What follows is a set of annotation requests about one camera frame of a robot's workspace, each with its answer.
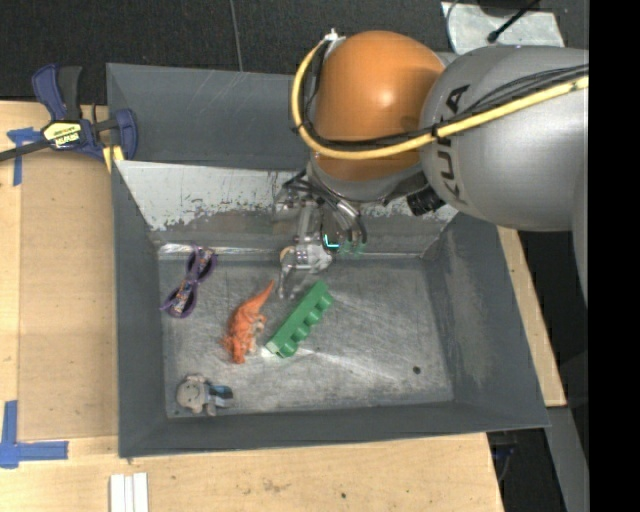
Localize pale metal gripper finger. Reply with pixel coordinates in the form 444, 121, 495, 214
277, 245, 298, 301
291, 245, 333, 296

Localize green toy building brick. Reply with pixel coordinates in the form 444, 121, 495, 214
264, 279, 335, 360

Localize orange toy dinosaur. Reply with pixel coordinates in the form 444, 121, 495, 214
219, 279, 277, 365

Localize purple sunglasses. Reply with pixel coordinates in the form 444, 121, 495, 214
159, 244, 220, 320

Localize grey metal bin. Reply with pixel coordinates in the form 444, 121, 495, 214
105, 62, 552, 459

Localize grey plush toy monkey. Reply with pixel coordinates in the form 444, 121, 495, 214
175, 373, 235, 418

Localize black cylinder on white bracket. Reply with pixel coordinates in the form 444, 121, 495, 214
406, 185, 447, 217

